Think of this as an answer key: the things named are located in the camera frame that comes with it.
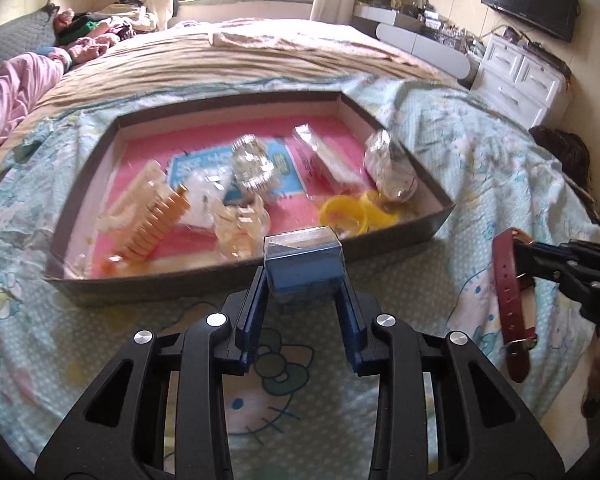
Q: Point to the cream hair claw clip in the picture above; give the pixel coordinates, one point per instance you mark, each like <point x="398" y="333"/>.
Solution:
<point x="130" y="200"/>

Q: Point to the small blue box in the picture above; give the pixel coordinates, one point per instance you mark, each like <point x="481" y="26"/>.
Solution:
<point x="305" y="270"/>

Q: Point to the brown bed sheet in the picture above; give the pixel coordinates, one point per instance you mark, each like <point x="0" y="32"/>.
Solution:
<point x="205" y="65"/>

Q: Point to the clear crinkled jewelry bag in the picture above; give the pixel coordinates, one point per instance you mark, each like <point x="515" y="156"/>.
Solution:
<point x="252" y="165"/>

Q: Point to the white drawer cabinet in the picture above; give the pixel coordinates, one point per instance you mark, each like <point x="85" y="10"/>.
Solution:
<point x="520" y="75"/>

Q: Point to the white window bench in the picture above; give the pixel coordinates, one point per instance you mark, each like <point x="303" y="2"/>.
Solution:
<point x="240" y="10"/>

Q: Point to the orange hair claw clip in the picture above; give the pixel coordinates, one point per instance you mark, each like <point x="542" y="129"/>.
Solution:
<point x="155" y="222"/>

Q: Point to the pink quilt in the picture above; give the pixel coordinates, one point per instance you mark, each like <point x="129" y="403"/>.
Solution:
<point x="15" y="90"/>

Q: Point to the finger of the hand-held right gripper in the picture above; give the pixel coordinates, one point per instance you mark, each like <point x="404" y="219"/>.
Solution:
<point x="545" y="251"/>
<point x="542" y="272"/>

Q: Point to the dark brown furry object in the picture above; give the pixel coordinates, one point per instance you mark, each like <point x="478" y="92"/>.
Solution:
<point x="565" y="155"/>

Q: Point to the clothes pile on bed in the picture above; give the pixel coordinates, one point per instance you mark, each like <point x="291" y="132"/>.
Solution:
<point x="100" y="27"/>

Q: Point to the yellow plastic bangle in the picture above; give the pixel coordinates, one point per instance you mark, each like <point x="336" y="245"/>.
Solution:
<point x="380" y="210"/>
<point x="340" y="215"/>

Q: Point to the grey and white low cabinet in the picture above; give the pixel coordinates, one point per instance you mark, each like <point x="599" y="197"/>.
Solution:
<point x="430" y="45"/>

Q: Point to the cardboard tray with pink bottom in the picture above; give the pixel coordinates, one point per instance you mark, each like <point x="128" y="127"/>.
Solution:
<point x="145" y="155"/>

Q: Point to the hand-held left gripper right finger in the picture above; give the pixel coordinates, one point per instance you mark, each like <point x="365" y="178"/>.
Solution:
<point x="348" y="315"/>

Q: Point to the red earrings packet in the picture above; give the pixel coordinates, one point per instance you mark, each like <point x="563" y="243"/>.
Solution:
<point x="325" y="165"/>

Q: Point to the pale floral cloth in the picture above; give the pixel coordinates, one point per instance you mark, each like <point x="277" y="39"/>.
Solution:
<point x="290" y="40"/>

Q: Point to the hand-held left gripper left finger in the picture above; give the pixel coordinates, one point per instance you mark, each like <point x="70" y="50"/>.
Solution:
<point x="251" y="310"/>

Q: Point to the grey quilted pillow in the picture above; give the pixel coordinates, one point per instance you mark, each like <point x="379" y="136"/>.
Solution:
<point x="15" y="40"/>

